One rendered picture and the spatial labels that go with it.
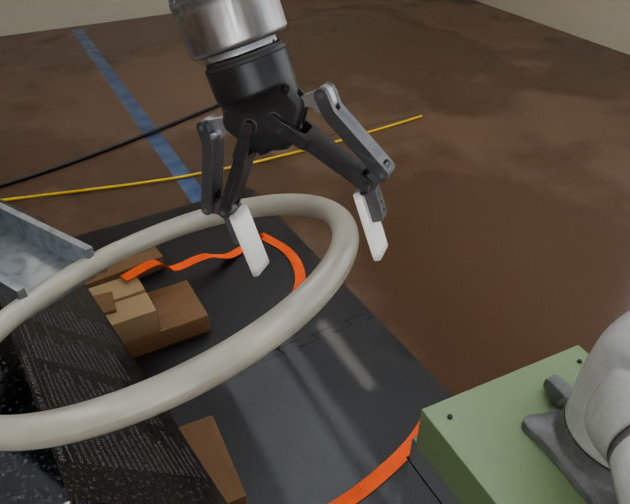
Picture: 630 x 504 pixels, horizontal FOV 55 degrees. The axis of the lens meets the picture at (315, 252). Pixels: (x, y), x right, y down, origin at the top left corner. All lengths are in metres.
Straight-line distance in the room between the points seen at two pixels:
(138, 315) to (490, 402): 1.47
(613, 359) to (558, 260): 2.09
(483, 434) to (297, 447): 1.10
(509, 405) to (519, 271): 1.80
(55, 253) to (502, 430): 0.73
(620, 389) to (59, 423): 0.62
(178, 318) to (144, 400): 1.83
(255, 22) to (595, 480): 0.74
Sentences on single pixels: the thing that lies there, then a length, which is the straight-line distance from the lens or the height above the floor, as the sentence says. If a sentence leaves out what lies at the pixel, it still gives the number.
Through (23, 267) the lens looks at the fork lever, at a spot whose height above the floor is 1.08.
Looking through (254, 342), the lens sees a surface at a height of 1.28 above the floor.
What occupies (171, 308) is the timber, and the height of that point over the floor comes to 0.10.
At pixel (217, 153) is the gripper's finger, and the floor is 1.37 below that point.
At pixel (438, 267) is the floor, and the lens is 2.73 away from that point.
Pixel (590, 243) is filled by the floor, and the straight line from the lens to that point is 3.09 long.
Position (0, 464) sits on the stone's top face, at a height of 0.83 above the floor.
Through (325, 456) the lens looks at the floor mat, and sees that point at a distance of 1.99.
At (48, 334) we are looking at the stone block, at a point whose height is 0.76.
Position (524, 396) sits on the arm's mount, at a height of 0.88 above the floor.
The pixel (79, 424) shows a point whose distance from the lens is 0.53.
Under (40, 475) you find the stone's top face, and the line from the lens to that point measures 1.06.
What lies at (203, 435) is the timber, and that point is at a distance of 1.91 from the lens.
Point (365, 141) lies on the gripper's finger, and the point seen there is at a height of 1.40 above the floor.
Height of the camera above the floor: 1.64
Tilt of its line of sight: 36 degrees down
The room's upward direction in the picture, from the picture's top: straight up
